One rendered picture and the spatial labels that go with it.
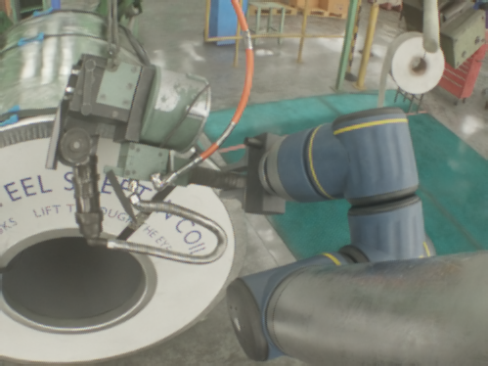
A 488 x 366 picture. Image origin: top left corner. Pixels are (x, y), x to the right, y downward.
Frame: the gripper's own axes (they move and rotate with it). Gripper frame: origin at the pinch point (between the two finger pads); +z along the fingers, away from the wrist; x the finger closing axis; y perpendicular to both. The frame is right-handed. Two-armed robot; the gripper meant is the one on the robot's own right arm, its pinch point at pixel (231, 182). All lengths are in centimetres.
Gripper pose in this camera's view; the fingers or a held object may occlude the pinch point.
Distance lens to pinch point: 71.7
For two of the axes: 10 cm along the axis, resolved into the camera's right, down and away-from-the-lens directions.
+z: -5.8, 1.1, 8.1
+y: -8.1, -1.6, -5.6
